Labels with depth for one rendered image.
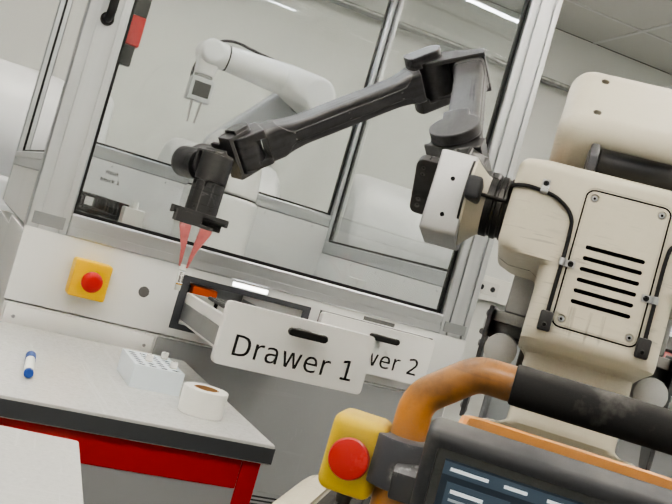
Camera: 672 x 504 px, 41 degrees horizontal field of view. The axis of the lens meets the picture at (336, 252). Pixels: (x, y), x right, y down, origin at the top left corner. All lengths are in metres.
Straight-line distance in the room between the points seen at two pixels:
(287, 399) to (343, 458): 1.21
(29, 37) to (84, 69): 3.32
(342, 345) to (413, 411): 0.85
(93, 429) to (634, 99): 0.84
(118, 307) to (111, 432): 0.61
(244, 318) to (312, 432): 0.54
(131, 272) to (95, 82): 0.38
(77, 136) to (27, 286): 0.30
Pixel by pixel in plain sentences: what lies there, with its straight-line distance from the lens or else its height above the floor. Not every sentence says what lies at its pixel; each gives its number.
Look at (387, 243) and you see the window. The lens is 2.05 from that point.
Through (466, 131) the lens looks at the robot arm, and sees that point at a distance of 1.32.
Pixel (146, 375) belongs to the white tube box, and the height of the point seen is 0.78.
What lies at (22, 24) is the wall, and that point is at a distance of 5.17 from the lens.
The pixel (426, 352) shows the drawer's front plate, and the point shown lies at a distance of 2.10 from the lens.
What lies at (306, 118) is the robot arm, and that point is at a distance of 1.63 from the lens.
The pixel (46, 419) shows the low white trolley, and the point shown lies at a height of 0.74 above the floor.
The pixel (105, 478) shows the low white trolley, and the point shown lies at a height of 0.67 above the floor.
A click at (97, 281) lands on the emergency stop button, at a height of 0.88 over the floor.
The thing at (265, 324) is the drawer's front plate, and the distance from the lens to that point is 1.59.
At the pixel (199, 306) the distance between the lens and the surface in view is 1.79.
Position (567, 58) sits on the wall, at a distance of 6.01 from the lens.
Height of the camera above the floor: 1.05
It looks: level
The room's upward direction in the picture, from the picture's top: 16 degrees clockwise
